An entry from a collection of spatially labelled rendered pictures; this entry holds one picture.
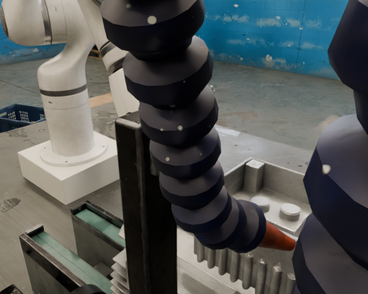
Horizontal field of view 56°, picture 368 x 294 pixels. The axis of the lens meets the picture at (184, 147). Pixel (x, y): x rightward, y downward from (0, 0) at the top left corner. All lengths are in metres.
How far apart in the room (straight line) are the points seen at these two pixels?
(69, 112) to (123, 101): 0.52
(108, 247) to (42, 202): 0.38
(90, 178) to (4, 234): 0.24
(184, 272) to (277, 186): 0.13
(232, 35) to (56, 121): 6.02
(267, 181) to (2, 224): 0.71
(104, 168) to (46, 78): 0.28
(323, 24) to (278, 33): 0.75
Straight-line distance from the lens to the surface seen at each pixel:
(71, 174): 0.94
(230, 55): 6.89
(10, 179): 1.14
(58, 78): 0.92
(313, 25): 6.12
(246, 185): 0.38
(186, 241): 0.36
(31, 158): 1.06
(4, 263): 0.83
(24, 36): 0.90
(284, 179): 0.37
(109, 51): 0.45
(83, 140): 0.99
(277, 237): 0.17
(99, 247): 0.68
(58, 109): 0.95
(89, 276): 0.57
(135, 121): 0.18
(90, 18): 0.47
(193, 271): 0.35
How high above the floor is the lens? 1.31
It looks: 25 degrees down
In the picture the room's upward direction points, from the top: straight up
